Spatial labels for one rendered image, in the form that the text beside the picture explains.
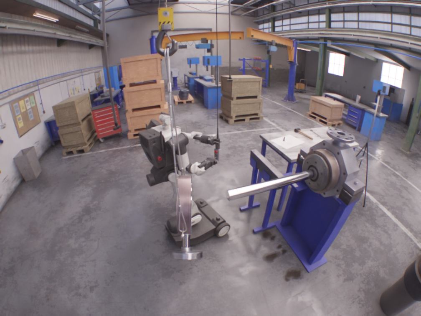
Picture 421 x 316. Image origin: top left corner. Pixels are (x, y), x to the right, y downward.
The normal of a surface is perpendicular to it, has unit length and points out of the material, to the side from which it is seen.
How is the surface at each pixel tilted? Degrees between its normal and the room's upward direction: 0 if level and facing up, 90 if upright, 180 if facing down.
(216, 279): 0
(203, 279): 0
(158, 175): 90
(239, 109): 90
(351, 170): 45
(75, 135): 90
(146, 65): 90
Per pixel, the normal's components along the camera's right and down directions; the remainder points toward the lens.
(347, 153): 0.19, -0.28
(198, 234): -0.02, -0.87
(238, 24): 0.26, 0.48
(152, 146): 0.66, 0.36
